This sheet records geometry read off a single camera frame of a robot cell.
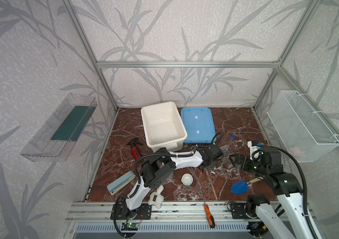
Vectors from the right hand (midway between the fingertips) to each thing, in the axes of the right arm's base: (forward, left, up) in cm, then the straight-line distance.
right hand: (236, 153), depth 75 cm
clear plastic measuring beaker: (-7, +35, -17) cm, 39 cm away
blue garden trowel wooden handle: (-11, -5, -19) cm, 22 cm away
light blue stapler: (-11, +61, -12) cm, 64 cm away
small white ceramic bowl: (-7, +25, -17) cm, 31 cm away
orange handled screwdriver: (-26, +14, -15) cm, 33 cm away
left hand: (+4, +9, -16) cm, 19 cm away
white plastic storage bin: (+30, +41, -17) cm, 54 cm away
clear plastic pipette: (-14, +17, -18) cm, 28 cm away
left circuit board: (-29, +53, -18) cm, 63 cm away
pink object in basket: (0, -28, +3) cm, 28 cm away
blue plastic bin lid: (+32, +15, -18) cm, 40 cm away
